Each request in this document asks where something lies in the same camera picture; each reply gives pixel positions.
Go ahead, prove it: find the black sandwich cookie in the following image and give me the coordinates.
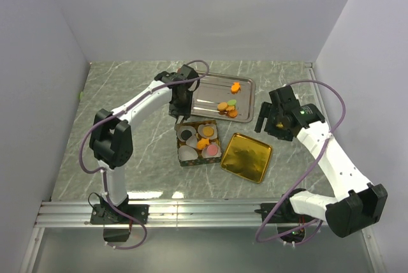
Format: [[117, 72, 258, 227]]
[[180, 129, 193, 142]]

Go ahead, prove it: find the gold tin lid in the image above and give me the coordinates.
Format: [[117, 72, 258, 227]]
[[221, 133, 273, 184]]

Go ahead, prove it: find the green christmas cookie tin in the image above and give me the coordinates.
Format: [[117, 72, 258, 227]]
[[175, 120, 223, 166]]

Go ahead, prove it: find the orange pineapple cookie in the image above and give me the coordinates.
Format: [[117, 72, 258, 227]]
[[231, 82, 241, 94], [196, 138, 210, 150]]

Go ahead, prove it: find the pink sandwich cookie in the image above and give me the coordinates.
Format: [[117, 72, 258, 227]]
[[207, 144, 218, 156]]

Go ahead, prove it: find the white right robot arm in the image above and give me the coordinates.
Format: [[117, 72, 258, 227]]
[[255, 84, 388, 242]]

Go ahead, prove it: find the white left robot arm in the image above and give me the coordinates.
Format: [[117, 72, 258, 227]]
[[80, 63, 206, 223]]

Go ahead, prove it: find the white paper cup back left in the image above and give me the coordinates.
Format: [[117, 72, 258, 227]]
[[177, 126, 196, 142]]

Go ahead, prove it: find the white paper cup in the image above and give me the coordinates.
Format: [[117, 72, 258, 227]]
[[197, 123, 217, 140], [177, 126, 196, 142], [201, 143, 221, 159], [186, 135, 198, 149], [178, 145, 198, 161]]

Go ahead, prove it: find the orange chocolate chip cookie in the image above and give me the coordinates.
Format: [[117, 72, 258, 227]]
[[228, 110, 238, 118]]

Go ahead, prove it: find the white paper cup back right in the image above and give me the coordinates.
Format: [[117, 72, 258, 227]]
[[197, 123, 217, 140]]

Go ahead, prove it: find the tan fish shaped cookie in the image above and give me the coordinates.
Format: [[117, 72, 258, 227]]
[[225, 105, 235, 112]]

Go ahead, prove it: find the orange pineapple cookie top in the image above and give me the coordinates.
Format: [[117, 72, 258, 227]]
[[231, 82, 241, 94]]

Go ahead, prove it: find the orange cookie in tin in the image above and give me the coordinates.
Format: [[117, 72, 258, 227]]
[[202, 126, 214, 137]]

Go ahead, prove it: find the white paper cup middle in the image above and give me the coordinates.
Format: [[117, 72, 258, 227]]
[[186, 135, 198, 149]]

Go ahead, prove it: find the silver metal tray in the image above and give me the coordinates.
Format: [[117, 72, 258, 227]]
[[191, 73, 256, 123]]

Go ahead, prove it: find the tan round sandwich cookie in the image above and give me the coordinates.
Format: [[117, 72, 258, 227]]
[[217, 102, 228, 112]]

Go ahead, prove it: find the white paper cup front left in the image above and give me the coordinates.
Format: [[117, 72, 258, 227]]
[[178, 145, 198, 161]]

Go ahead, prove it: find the white paper cup front right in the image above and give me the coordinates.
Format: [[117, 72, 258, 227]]
[[201, 143, 221, 159]]

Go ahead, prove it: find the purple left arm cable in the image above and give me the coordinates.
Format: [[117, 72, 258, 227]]
[[78, 59, 210, 250]]

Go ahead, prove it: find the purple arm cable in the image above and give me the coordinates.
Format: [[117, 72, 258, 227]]
[[254, 80, 347, 245], [78, 59, 210, 250]]

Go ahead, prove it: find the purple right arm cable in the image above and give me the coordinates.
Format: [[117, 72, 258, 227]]
[[254, 80, 347, 245]]

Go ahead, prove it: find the aluminium mounting rail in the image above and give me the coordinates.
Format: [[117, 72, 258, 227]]
[[34, 198, 332, 229]]

